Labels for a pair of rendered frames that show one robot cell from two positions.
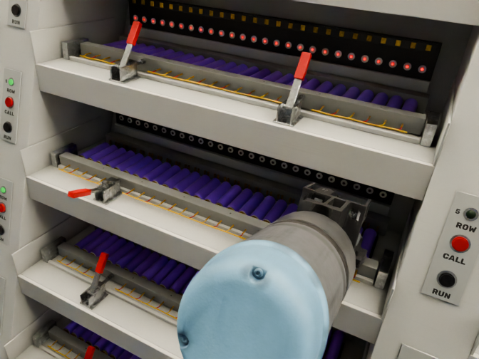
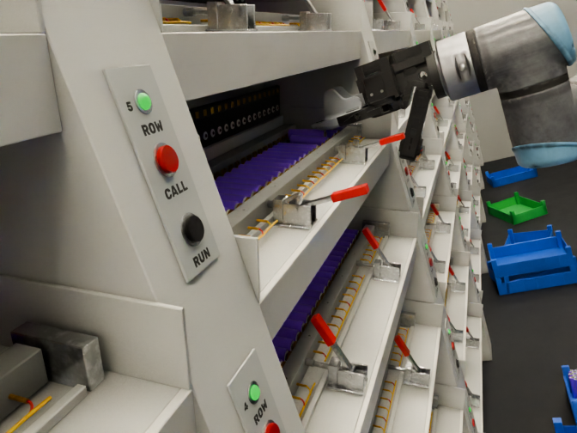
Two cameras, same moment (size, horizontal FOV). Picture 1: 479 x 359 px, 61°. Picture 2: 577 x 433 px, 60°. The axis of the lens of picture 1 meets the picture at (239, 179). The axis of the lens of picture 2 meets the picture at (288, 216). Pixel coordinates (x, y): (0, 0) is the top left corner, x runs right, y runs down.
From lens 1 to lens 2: 0.92 m
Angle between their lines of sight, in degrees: 84
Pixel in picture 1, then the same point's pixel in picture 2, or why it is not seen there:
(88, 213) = (315, 255)
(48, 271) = not seen: outside the picture
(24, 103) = (187, 142)
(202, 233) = (339, 176)
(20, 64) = (134, 45)
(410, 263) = not seen: hidden behind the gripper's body
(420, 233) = not seen: hidden behind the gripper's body
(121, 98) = (267, 53)
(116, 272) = (304, 352)
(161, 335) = (373, 317)
